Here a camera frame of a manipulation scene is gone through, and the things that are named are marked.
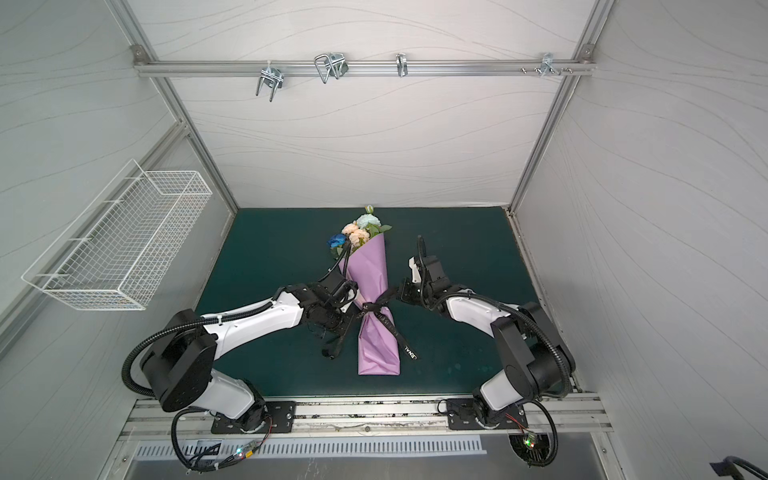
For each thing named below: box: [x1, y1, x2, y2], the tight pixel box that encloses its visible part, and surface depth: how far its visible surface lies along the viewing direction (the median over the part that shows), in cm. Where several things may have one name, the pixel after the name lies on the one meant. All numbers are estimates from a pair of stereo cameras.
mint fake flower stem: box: [353, 204, 392, 238], surface depth 109 cm
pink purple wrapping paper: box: [339, 233, 400, 376], surface depth 86 cm
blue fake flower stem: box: [326, 233, 347, 259], surface depth 107 cm
